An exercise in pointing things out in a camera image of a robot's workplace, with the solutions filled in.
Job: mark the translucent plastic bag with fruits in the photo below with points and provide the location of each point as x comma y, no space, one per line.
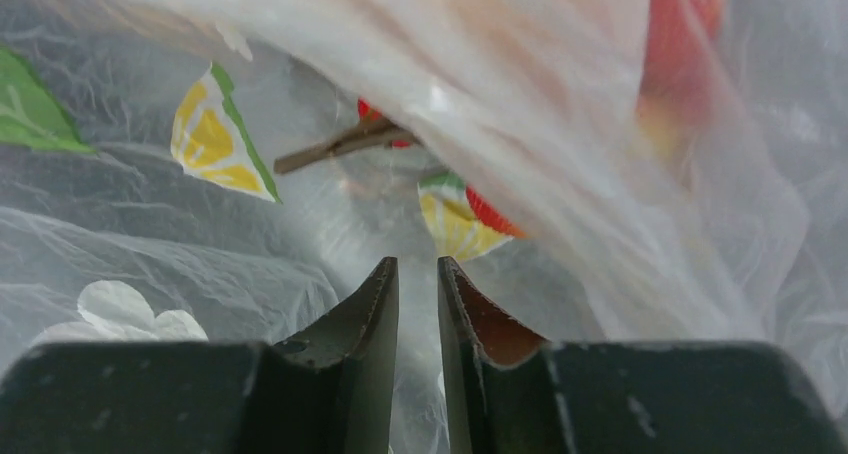
678,167

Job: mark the red yellow fruit bunch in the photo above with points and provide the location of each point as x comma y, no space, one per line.
374,129

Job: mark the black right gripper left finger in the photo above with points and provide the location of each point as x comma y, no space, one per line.
326,389

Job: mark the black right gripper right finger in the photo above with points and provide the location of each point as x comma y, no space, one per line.
510,390

